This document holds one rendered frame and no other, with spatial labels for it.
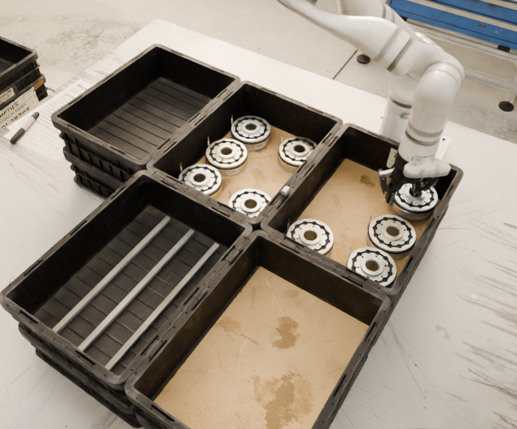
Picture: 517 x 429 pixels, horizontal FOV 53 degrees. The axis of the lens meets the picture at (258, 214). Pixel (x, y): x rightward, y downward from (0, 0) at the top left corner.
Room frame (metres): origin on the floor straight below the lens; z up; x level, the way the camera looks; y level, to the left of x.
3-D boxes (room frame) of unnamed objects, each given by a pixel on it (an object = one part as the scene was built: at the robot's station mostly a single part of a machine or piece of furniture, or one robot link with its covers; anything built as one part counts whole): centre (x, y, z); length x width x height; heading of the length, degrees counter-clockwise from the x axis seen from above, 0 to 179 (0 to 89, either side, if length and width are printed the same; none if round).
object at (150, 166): (0.91, 0.03, 0.92); 0.40 x 0.30 x 0.02; 149
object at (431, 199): (0.81, -0.35, 0.88); 0.10 x 0.10 x 0.01
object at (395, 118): (1.08, -0.36, 0.85); 0.09 x 0.09 x 0.17; 73
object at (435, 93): (0.79, -0.32, 1.14); 0.09 x 0.07 x 0.15; 153
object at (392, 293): (0.75, -0.23, 0.92); 0.40 x 0.30 x 0.02; 149
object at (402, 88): (1.09, -0.36, 1.01); 0.09 x 0.09 x 0.17; 26
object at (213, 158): (0.94, 0.08, 0.86); 0.10 x 0.10 x 0.01
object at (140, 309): (0.57, 0.23, 0.87); 0.40 x 0.30 x 0.11; 149
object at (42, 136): (1.25, 0.60, 0.70); 0.33 x 0.23 x 0.01; 151
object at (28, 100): (1.59, 0.95, 0.41); 0.31 x 0.02 x 0.16; 151
